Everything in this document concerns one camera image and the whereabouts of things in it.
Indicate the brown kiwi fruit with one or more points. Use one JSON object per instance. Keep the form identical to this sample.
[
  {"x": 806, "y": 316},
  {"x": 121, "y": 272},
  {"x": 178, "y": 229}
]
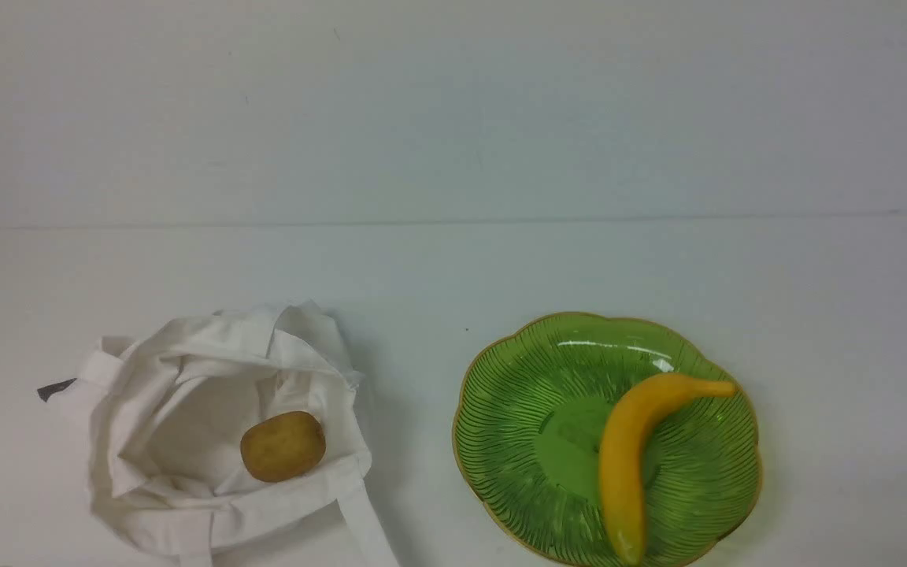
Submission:
[{"x": 283, "y": 447}]

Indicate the white cloth tote bag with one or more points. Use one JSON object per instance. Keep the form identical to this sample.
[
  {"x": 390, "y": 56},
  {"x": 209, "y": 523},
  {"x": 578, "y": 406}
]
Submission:
[{"x": 162, "y": 419}]

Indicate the green ribbed glass plate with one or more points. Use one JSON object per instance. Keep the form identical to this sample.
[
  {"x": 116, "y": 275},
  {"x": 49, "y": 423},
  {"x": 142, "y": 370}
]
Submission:
[{"x": 528, "y": 430}]

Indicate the yellow banana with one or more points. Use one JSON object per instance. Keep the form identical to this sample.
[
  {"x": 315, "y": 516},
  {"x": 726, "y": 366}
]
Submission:
[{"x": 628, "y": 430}]

